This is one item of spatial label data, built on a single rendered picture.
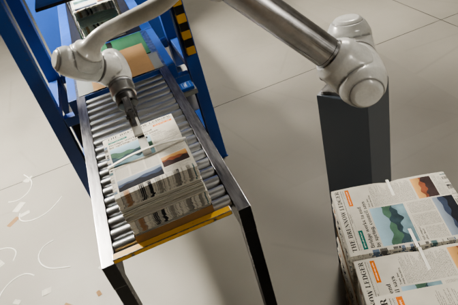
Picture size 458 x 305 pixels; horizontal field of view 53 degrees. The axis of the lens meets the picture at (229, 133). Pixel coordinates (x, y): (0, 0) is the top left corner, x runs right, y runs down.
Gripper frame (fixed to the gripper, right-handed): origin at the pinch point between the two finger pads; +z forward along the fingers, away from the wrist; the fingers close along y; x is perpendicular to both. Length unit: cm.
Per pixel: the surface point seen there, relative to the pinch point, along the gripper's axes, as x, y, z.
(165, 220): 2.6, 13.8, 23.6
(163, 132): -7.9, 11.4, -7.5
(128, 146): 5.6, 11.5, -7.5
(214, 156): -24.0, 34.5, -1.4
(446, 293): -47, -38, 81
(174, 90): -23, 65, -61
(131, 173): 7.3, 4.3, 7.0
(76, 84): 27, 89, -107
